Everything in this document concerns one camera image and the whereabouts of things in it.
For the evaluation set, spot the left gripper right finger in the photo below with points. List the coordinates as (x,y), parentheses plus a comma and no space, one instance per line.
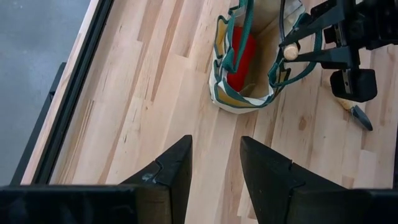
(267,180)

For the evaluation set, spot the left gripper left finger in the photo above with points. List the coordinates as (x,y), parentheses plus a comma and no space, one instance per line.
(164,186)

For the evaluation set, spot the beige green-trimmed garden bag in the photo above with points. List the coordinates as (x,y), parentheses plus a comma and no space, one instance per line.
(261,62)

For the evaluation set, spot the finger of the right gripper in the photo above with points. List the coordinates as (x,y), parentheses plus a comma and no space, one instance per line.
(335,57)
(323,15)

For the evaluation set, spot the red garden glove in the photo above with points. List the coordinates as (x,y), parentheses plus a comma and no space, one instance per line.
(241,62)

